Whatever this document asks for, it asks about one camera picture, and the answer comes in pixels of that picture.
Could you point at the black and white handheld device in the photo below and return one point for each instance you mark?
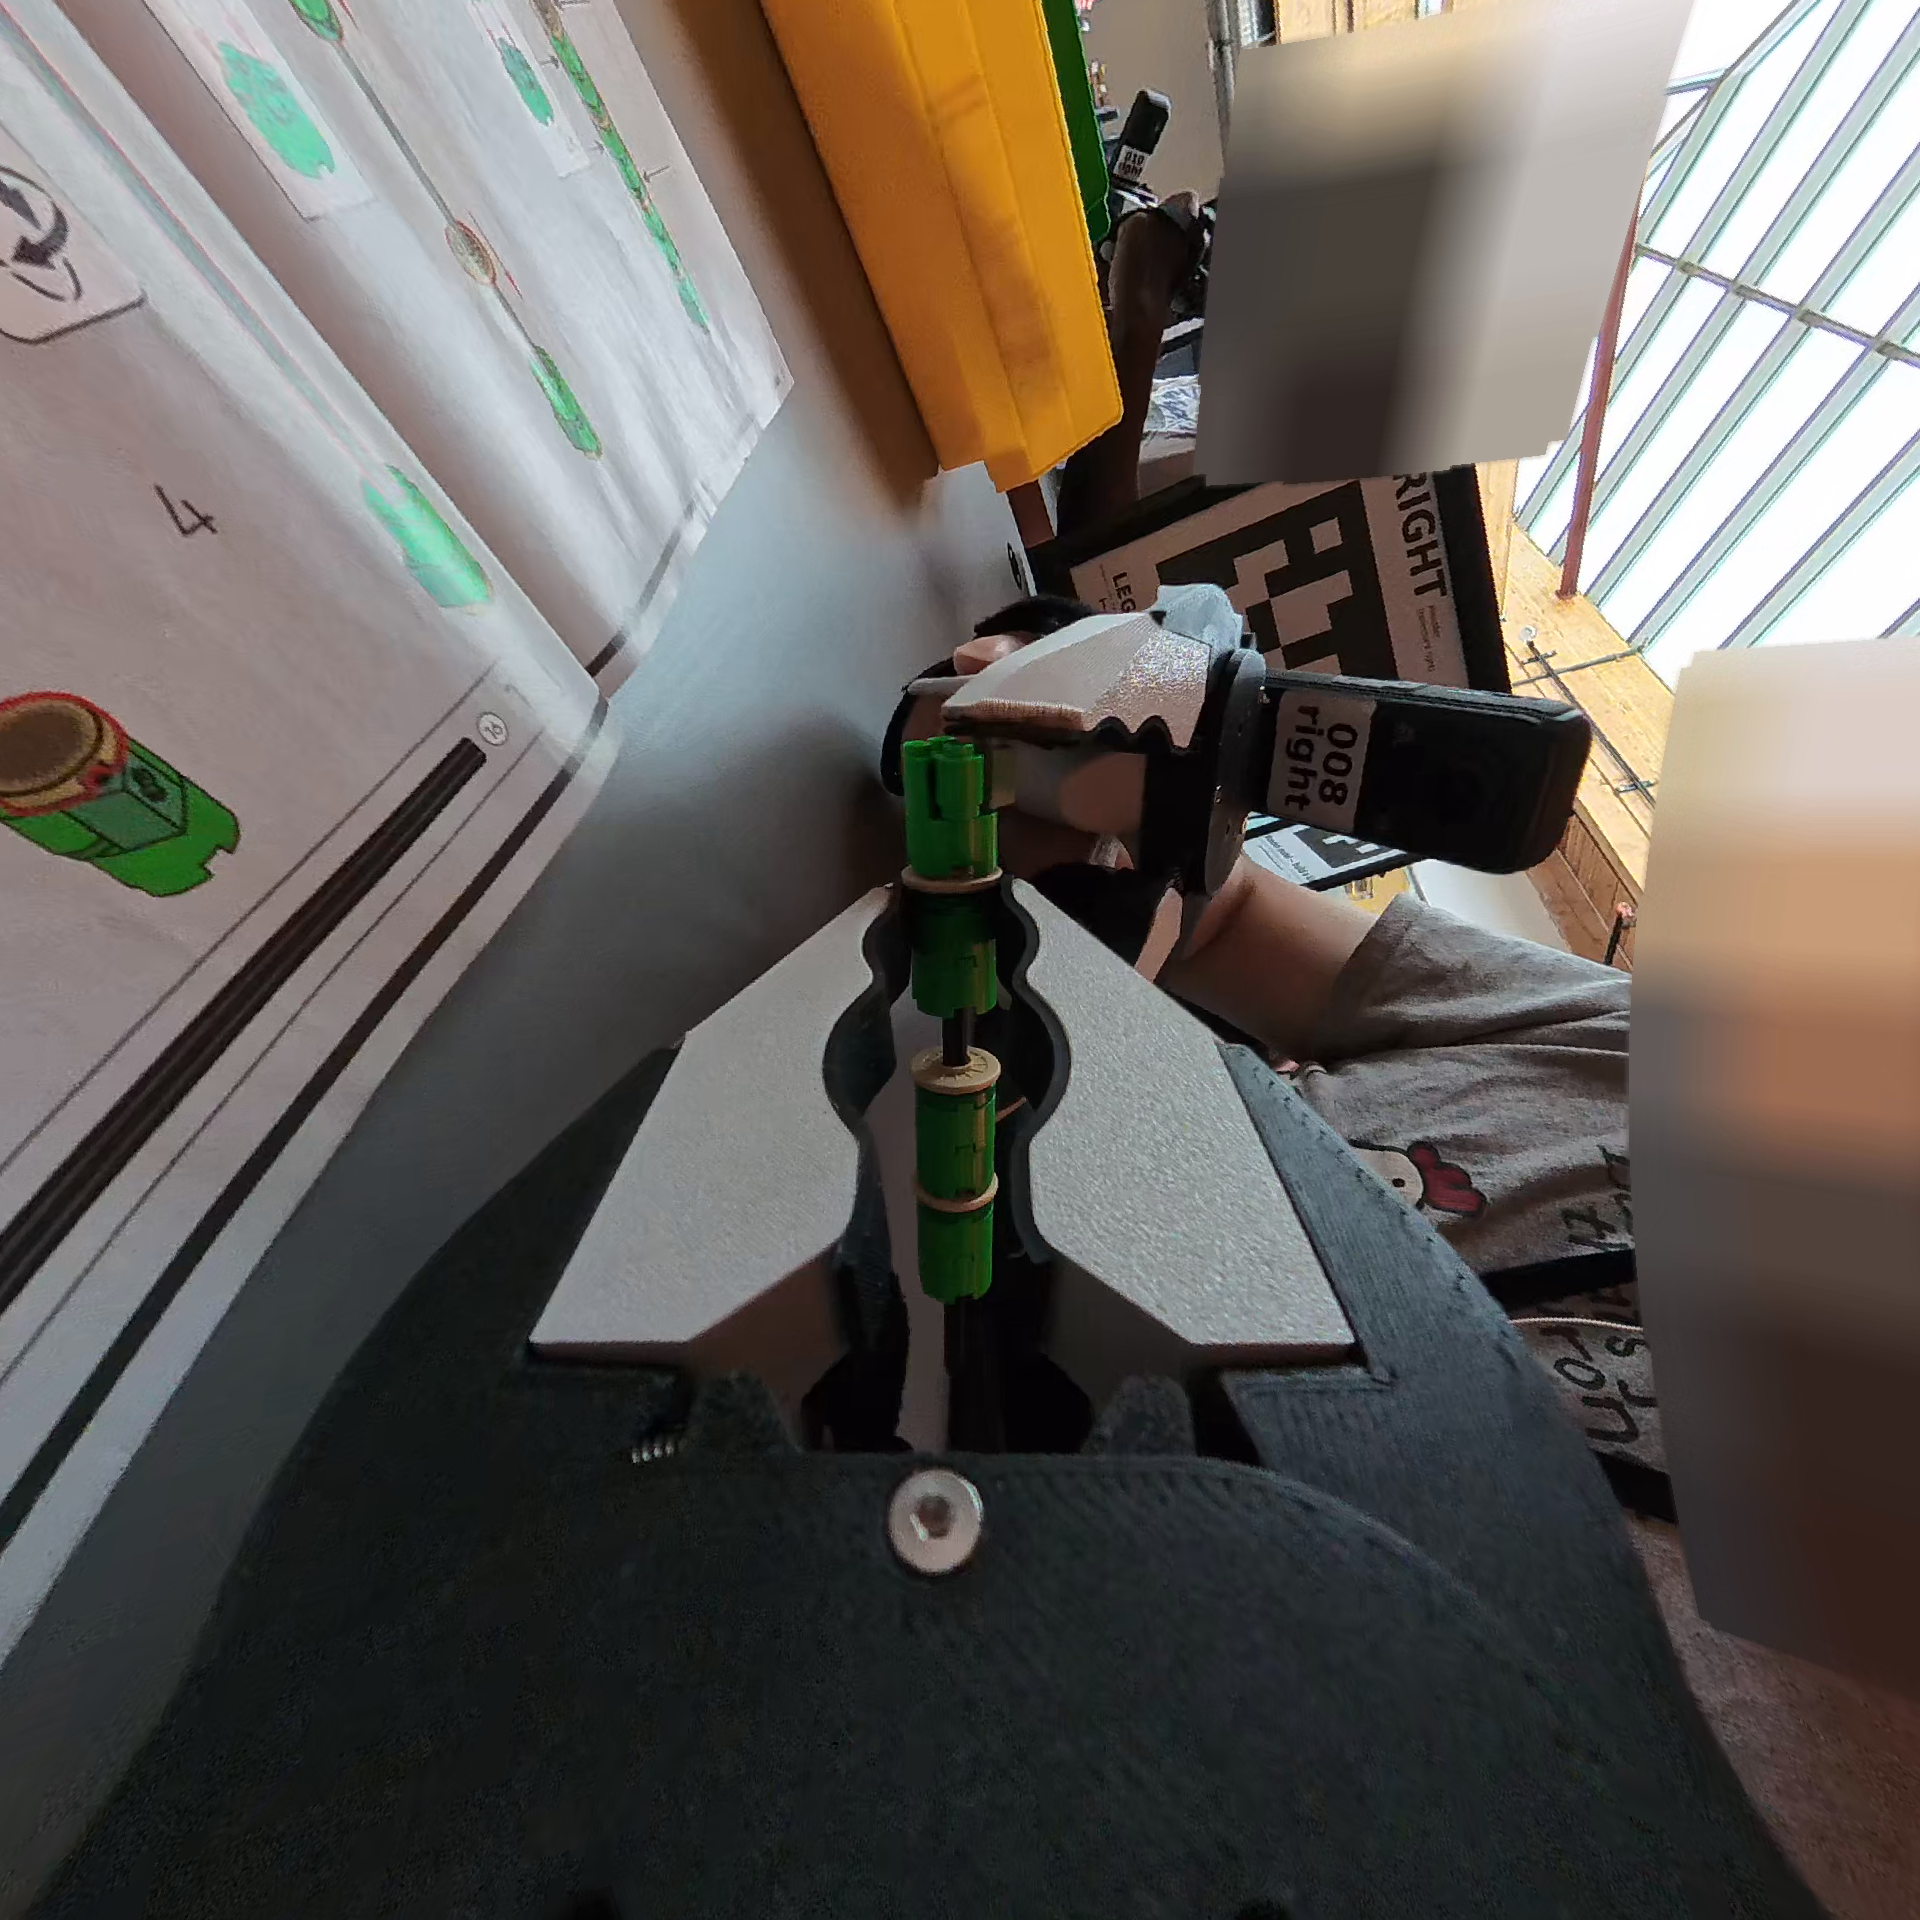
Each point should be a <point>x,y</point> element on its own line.
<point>1144,144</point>

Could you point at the green toy brick axle assembly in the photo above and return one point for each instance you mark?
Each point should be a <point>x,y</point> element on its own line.
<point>953,1140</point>

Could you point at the person's grey printed shirt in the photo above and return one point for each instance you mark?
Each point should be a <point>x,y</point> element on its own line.
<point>1469,1140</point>

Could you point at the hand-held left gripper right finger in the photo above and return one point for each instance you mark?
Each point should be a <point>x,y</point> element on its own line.
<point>1169,1185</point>

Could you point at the person's right forearm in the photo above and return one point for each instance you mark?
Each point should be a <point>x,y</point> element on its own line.
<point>1275,960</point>

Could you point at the person's right hand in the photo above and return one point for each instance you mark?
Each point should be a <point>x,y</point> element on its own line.
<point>992,654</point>

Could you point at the black framed marker sign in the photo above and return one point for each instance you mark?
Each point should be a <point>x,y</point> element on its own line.
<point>1351,585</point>

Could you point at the yellow plastic bin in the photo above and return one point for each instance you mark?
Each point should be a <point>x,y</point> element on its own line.
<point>974,226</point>

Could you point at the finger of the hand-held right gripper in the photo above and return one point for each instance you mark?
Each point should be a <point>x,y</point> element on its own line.
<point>1087,787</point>
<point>1080,674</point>

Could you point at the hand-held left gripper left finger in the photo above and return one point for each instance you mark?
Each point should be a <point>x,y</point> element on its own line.
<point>720,1169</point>

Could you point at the small marker card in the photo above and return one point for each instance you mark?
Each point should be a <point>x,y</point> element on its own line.
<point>1342,858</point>

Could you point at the green plastic bin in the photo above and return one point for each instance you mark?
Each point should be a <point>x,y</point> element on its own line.
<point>1072,104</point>

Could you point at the white instruction booklet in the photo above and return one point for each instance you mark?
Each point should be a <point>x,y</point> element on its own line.
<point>301,599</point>

